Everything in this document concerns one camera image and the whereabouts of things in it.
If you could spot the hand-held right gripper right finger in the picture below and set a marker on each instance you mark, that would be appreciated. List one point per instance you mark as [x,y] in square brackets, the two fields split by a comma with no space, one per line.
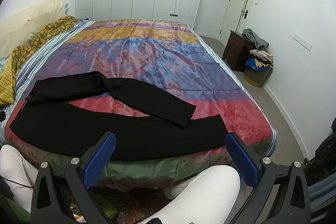
[241,161]

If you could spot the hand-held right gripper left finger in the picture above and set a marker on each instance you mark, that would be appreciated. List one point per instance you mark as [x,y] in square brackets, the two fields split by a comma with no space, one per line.
[101,158]

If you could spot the black pants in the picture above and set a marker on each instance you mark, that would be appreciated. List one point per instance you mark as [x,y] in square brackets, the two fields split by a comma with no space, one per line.
[78,129]

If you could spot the person's right leg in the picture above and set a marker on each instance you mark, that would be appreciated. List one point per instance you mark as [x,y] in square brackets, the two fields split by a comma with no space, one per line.
[204,187]

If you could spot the person's leg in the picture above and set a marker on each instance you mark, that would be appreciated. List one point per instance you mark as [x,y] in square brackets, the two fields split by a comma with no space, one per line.
[13,171]
[204,187]

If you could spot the patterned rug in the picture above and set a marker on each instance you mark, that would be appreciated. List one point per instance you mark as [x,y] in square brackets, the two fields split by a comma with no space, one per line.
[136,203]

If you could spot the laundry basket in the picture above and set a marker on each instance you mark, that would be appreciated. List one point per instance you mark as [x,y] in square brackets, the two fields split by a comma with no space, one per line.
[256,78]

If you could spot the dark cloth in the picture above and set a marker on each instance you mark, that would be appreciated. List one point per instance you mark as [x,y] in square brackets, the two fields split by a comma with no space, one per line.
[325,150]

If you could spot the person's left leg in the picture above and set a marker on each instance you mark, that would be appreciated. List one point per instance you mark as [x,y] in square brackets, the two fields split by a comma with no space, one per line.
[13,171]

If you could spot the pile of mixed clothes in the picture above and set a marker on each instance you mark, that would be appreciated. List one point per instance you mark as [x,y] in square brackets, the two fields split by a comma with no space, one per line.
[262,57]

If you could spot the dark wooden nightstand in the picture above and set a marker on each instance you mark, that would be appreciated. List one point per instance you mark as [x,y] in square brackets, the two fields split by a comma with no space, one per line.
[236,50]

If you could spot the light blue striped bed sheet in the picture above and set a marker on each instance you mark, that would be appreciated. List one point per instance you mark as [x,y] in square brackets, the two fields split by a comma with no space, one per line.
[50,48]

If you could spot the grey clothes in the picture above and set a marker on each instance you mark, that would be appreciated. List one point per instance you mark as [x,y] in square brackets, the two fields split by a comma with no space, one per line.
[257,39]

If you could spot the yellow floral quilt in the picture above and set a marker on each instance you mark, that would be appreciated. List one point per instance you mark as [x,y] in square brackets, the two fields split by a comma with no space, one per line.
[44,35]

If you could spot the white door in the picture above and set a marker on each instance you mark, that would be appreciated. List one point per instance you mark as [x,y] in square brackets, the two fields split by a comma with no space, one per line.
[236,19]

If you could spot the white wall panel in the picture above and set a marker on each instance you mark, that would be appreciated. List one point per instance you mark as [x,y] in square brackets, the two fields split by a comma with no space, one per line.
[302,41]

